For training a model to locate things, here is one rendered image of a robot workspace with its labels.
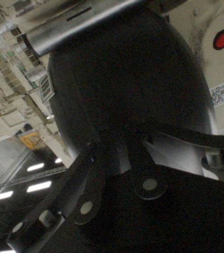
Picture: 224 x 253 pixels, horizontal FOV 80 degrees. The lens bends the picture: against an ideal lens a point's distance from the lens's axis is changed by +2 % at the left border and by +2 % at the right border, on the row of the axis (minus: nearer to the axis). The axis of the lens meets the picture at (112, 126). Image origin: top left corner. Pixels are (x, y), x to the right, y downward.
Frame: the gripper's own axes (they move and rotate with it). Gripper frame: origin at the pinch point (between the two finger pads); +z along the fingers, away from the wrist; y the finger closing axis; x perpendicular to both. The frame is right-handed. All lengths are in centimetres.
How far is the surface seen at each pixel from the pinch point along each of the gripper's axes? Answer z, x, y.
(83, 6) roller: 10.3, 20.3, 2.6
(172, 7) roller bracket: 23.7, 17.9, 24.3
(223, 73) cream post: 24.2, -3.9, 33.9
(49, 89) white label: 8.8, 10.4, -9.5
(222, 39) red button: 21.3, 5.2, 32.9
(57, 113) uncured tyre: 8.0, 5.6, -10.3
